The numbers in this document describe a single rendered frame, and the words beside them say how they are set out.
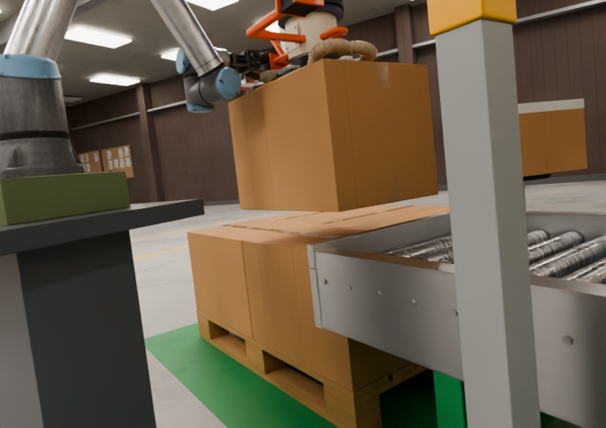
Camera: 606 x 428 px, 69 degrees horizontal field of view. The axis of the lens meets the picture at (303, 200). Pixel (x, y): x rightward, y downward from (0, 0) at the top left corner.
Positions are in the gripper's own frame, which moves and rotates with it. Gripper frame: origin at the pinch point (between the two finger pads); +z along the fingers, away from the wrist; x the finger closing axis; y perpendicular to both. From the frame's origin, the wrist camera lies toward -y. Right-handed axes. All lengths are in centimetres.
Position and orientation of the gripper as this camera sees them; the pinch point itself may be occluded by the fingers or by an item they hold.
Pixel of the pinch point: (270, 66)
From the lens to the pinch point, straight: 176.2
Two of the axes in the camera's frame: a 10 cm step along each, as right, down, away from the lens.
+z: 8.1, -1.2, 5.7
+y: 5.7, 0.0, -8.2
